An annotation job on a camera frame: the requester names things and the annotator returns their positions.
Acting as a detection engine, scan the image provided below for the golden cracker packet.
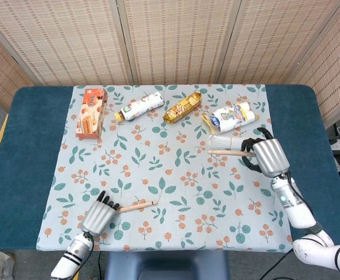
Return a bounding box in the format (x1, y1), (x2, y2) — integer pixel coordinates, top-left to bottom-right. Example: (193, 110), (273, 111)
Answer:
(162, 91), (203, 123)

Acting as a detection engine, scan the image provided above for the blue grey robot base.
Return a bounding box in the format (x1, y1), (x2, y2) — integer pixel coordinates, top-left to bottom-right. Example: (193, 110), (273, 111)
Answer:
(104, 250), (229, 280)

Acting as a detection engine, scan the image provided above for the wooden stick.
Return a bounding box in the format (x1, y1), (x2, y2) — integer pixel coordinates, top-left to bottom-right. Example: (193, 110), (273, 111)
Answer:
(117, 199), (159, 213)
(207, 149), (257, 157)

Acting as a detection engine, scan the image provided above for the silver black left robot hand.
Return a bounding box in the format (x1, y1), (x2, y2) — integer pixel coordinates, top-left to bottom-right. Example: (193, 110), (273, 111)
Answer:
(80, 190), (120, 237)

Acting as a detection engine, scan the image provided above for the white bottle with yellow cap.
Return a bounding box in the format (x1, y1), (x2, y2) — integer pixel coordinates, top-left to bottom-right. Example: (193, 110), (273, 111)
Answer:
(114, 91), (165, 122)

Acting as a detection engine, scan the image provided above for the floral leaf print tablecloth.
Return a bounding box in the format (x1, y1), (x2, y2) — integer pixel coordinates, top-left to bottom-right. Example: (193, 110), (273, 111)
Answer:
(36, 84), (293, 252)

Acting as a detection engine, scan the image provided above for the orange wafer biscuit box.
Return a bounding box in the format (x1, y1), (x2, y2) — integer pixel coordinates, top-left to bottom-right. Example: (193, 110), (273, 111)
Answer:
(75, 88), (108, 140)

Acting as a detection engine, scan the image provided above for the clear plastic cup sleeve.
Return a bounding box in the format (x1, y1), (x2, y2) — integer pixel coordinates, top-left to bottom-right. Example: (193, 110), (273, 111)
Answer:
(208, 133), (258, 152)

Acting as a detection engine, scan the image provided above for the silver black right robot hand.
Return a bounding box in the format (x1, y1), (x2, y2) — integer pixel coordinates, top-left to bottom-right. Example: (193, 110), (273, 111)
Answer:
(241, 127), (290, 178)

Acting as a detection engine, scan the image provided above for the white blue roll pack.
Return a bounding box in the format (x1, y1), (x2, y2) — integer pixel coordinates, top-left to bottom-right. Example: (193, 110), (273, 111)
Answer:
(201, 100), (260, 135)

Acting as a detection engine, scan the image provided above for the dark blue table cover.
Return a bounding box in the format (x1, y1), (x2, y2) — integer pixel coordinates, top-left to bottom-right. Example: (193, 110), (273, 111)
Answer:
(0, 84), (340, 251)

